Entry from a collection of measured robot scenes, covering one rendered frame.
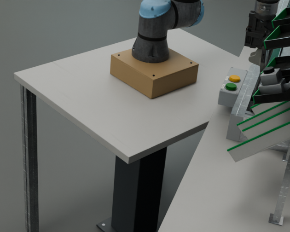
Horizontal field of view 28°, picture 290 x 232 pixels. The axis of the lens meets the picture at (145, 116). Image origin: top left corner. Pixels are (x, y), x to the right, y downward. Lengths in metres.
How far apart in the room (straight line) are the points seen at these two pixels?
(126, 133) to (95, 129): 0.11
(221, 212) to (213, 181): 0.14
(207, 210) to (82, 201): 1.41
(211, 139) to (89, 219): 1.09
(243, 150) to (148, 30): 0.77
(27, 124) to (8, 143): 1.04
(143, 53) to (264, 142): 0.81
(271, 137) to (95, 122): 0.69
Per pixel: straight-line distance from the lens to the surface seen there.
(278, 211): 1.69
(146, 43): 2.26
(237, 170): 1.87
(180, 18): 2.28
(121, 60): 2.27
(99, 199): 3.03
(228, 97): 2.11
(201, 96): 2.25
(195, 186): 1.77
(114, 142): 1.93
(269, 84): 1.59
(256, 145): 1.63
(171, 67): 2.26
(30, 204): 2.67
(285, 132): 1.58
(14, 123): 3.62
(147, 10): 2.22
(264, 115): 1.75
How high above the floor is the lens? 1.94
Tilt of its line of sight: 31 degrees down
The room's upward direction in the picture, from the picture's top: 5 degrees clockwise
